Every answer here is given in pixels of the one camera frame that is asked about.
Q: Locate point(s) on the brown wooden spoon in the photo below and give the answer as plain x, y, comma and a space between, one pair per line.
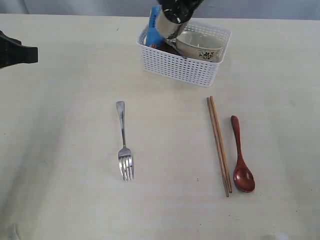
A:
242, 176

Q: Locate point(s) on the shiny steel cup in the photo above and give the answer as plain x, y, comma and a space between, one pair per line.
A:
168, 29

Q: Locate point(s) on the white perforated plastic basket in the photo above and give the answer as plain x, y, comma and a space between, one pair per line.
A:
188, 70

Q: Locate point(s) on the silver metal knife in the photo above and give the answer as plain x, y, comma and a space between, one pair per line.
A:
173, 44

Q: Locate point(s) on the wooden chopstick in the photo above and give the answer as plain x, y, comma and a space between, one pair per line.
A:
218, 148
221, 143

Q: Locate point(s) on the floral ceramic bowl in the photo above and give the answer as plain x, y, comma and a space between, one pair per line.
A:
199, 46

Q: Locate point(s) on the dark flat plate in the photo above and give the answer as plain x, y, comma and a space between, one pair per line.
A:
165, 47

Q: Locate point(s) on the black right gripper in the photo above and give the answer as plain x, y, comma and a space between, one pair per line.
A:
179, 11

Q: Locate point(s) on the blue snack packet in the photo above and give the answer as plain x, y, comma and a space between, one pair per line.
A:
153, 37

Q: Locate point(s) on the silver metal fork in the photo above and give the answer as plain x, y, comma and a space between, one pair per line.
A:
125, 160

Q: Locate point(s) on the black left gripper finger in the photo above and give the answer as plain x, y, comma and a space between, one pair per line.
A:
12, 52

